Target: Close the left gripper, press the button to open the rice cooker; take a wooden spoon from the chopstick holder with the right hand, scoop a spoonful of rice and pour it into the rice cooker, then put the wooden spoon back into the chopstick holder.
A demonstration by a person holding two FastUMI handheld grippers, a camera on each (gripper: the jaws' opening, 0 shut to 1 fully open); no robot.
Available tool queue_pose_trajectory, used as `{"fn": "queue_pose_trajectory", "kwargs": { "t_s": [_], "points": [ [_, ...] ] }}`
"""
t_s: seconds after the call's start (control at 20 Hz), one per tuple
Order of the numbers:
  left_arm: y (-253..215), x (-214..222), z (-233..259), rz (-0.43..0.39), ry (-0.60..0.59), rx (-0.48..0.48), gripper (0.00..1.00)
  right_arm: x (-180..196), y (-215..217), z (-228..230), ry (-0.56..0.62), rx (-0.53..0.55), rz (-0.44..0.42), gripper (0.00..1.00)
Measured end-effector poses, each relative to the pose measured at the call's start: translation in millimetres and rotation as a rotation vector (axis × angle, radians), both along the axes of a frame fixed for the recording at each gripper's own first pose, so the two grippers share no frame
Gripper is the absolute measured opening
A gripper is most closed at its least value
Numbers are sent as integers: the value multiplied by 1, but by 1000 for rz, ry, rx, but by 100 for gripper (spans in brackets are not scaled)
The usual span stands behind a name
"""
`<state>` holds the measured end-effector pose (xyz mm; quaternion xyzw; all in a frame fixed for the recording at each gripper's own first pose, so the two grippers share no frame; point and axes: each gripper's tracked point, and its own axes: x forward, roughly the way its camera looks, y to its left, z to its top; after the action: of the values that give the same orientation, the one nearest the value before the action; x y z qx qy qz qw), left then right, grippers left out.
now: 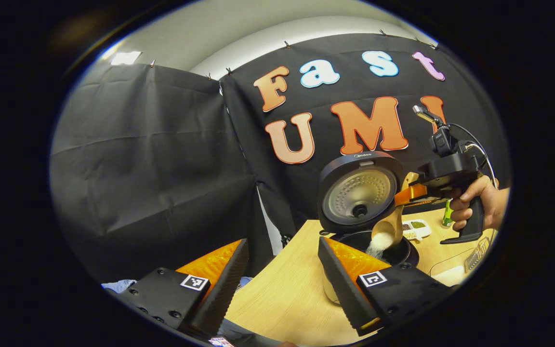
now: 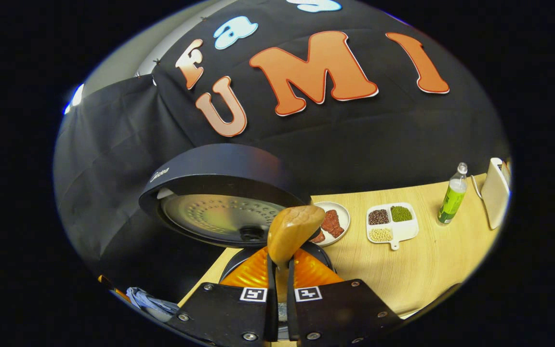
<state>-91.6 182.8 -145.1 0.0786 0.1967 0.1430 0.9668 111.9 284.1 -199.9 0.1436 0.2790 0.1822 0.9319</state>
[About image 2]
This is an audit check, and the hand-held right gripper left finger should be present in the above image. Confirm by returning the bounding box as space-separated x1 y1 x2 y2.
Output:
168 248 278 346

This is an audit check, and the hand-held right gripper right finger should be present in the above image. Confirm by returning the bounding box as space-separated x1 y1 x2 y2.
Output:
285 249 402 347

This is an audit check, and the wooden spoon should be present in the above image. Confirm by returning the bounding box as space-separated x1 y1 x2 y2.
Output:
267 205 327 305

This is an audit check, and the dark lidded silver rice cooker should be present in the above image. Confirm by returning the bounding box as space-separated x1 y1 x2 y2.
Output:
139 143 337 290

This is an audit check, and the crumpled blue grey cloth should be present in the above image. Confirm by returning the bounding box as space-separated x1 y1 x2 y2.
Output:
126 287 180 322

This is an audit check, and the round plate of red meat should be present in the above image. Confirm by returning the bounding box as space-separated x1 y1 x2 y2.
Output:
308 201 352 247

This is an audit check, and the white divided dish of beans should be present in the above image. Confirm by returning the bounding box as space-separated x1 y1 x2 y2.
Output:
366 202 420 251

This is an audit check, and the green label drink bottle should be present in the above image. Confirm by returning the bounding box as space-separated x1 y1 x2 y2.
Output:
437 162 469 225

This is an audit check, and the ceiling light panel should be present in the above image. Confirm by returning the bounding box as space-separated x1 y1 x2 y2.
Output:
63 83 86 114

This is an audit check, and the white toaster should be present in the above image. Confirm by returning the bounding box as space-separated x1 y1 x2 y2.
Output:
480 158 512 230

